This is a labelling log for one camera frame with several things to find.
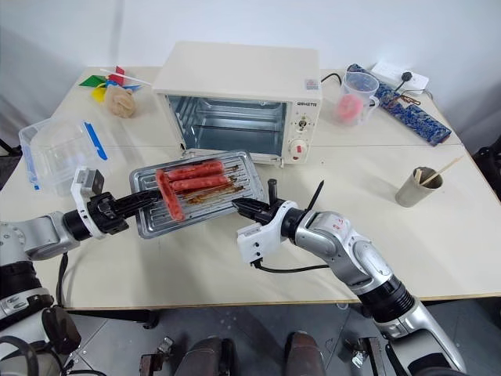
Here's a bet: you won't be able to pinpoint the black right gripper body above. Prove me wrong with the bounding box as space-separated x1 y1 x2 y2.
250 179 285 226

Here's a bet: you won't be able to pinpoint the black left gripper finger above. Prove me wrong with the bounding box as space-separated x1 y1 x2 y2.
124 198 163 219
115 191 163 208

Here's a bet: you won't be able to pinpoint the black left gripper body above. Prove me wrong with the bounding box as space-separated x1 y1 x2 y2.
88 191 133 237

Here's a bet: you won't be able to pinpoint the silver metal baking tray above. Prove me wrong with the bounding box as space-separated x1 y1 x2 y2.
128 150 265 240

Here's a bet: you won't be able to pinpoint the red sausage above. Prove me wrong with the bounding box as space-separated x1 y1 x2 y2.
167 174 232 193
155 168 186 222
166 159 225 183

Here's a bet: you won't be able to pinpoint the cream white toaster oven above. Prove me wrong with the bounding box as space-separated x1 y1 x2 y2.
151 41 324 168

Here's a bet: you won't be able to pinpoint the black zip tie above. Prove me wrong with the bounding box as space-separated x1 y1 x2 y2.
308 179 327 215

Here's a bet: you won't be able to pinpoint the clear plastic box blue clips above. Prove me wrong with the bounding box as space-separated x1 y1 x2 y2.
18 117 114 197

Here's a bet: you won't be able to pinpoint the beige soft toy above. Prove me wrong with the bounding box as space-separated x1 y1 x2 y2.
104 86 139 118

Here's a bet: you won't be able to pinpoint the colourful paper pinwheel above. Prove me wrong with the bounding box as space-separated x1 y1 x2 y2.
79 66 152 105

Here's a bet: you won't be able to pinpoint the pink object in cup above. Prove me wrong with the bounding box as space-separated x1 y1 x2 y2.
339 95 364 119

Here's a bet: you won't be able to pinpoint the dark rounded shape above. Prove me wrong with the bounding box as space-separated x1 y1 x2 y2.
183 335 236 376
287 331 333 376

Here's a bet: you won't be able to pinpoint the grey metal cup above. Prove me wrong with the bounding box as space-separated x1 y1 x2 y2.
395 165 445 208

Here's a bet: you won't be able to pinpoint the clear plastic measuring cup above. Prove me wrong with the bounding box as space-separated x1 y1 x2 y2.
337 70 381 128

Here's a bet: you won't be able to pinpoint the blue patterned fabric case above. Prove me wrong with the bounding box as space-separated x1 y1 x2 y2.
345 63 452 147

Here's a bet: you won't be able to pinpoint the long wooden stick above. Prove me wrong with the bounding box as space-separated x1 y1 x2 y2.
420 154 467 186

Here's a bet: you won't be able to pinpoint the white power strip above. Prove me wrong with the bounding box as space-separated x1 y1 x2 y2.
370 61 431 96

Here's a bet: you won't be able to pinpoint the black object at room edge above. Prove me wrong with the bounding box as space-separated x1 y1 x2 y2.
470 135 501 183

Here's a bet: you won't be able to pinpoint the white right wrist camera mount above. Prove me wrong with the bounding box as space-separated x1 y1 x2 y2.
236 200 299 265

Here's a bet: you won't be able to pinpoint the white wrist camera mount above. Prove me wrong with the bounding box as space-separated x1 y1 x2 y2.
236 200 299 265
70 167 106 240

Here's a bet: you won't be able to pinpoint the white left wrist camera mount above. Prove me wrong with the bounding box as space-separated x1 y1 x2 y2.
70 167 106 240

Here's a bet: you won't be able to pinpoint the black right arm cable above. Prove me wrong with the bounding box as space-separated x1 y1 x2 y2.
253 259 330 274

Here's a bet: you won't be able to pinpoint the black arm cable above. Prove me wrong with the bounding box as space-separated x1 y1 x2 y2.
253 259 330 274
56 251 70 307

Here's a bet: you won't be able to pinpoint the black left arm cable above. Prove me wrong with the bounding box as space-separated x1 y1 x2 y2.
56 251 70 307

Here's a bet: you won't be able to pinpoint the black table frame bar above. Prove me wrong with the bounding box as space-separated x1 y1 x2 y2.
65 308 160 329

